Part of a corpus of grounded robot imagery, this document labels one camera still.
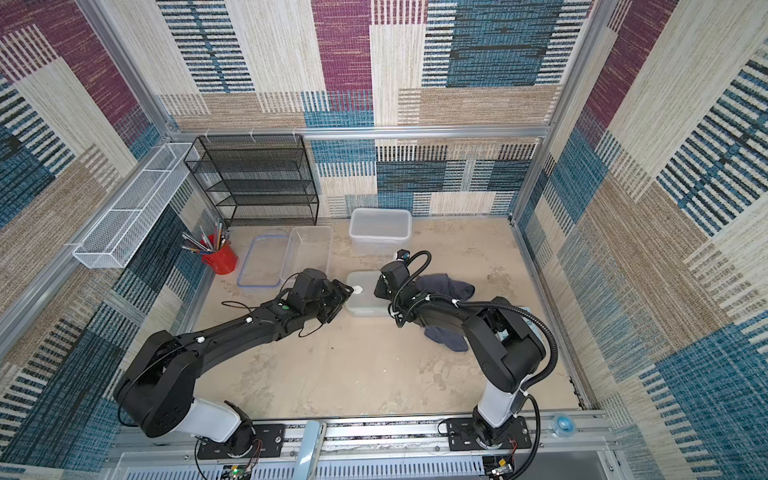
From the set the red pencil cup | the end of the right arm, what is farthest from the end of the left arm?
the red pencil cup

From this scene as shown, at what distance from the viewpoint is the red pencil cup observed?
3.33 feet

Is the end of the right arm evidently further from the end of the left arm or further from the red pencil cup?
the red pencil cup
